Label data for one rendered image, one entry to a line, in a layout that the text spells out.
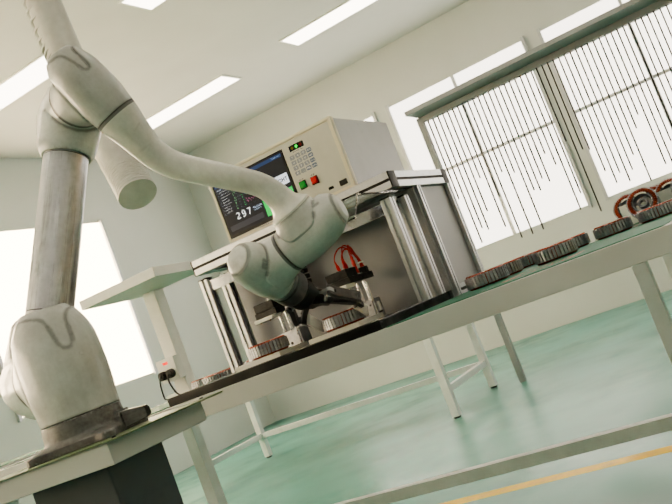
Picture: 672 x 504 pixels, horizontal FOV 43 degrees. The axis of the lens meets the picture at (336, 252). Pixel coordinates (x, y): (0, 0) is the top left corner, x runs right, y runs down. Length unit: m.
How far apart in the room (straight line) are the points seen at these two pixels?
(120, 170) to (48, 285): 1.68
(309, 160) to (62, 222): 0.72
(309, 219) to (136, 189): 1.75
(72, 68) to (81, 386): 0.68
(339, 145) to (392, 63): 6.82
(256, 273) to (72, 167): 0.48
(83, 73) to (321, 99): 7.59
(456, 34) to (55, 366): 7.56
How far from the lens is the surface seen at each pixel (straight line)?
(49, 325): 1.68
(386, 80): 9.11
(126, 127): 1.91
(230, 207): 2.48
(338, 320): 2.14
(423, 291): 2.18
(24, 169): 8.59
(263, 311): 2.36
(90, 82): 1.91
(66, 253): 1.94
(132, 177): 3.51
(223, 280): 2.47
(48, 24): 3.99
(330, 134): 2.32
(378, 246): 2.40
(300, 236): 1.86
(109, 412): 1.68
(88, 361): 1.67
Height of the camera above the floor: 0.79
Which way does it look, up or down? 5 degrees up
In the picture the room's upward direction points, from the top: 21 degrees counter-clockwise
